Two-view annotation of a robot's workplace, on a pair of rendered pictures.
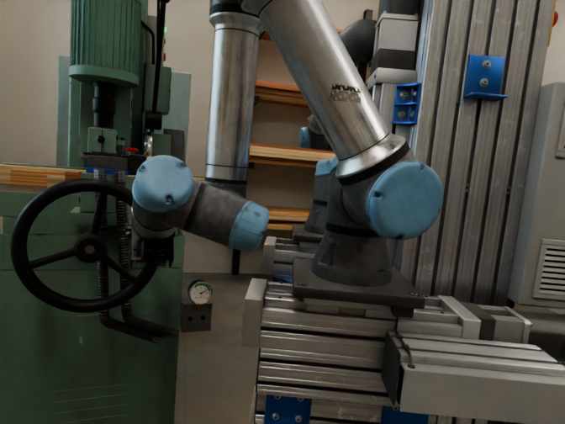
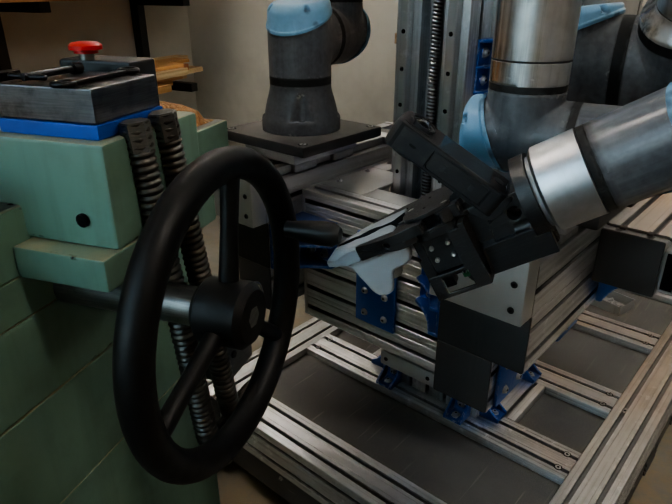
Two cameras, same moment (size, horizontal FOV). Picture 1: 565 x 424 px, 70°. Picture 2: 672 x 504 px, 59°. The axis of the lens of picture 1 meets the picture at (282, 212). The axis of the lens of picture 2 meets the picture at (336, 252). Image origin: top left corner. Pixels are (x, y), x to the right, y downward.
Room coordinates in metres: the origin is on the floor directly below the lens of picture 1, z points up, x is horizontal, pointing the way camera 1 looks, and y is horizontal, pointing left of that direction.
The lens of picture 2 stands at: (0.48, 0.68, 1.07)
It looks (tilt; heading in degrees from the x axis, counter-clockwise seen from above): 25 degrees down; 310
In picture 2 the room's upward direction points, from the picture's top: straight up
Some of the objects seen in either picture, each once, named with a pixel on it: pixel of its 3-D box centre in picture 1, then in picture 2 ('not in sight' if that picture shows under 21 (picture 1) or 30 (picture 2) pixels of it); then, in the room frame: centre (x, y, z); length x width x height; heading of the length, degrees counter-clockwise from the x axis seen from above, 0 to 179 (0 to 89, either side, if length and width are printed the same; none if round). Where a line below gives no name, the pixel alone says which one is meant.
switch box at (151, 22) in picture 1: (154, 44); not in sight; (1.50, 0.51, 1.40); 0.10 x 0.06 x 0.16; 21
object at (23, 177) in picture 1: (135, 184); not in sight; (1.19, 0.44, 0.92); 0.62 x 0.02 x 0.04; 111
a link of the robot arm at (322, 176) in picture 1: (335, 178); (301, 36); (1.27, -0.16, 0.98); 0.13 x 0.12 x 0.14; 103
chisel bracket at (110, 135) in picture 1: (103, 144); not in sight; (1.17, 0.53, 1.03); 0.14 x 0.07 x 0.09; 21
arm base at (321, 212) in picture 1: (330, 215); (301, 101); (1.26, -0.15, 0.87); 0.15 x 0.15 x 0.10
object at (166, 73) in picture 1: (157, 90); not in sight; (1.41, 0.46, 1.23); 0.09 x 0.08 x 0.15; 21
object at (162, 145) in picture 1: (156, 151); not in sight; (1.39, 0.44, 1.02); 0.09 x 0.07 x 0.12; 111
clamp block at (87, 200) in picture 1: (114, 191); (99, 169); (0.99, 0.42, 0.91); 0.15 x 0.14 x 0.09; 111
